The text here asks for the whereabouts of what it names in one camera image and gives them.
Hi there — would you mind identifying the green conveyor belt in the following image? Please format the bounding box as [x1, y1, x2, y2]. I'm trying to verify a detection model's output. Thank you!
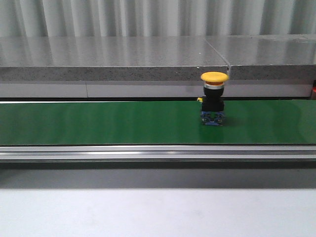
[0, 100, 316, 145]

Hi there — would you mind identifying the grey speckled stone slab right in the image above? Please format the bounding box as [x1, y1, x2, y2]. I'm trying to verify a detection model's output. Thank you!
[206, 35, 316, 83]

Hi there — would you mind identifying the grey speckled stone slab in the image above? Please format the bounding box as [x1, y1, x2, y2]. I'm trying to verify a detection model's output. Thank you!
[206, 35, 316, 83]
[0, 37, 228, 82]

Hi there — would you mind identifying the grey speckled stone slab left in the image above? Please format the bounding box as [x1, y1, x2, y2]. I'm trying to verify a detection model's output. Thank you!
[0, 37, 228, 82]

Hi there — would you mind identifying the white cabinet panel under slab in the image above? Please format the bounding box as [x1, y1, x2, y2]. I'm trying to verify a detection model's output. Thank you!
[0, 80, 313, 99]

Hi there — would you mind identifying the white pleated curtain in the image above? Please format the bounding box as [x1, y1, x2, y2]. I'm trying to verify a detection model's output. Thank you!
[0, 0, 316, 37]

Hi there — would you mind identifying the aluminium conveyor frame rail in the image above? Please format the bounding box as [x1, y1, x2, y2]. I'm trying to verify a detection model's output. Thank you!
[0, 144, 316, 169]

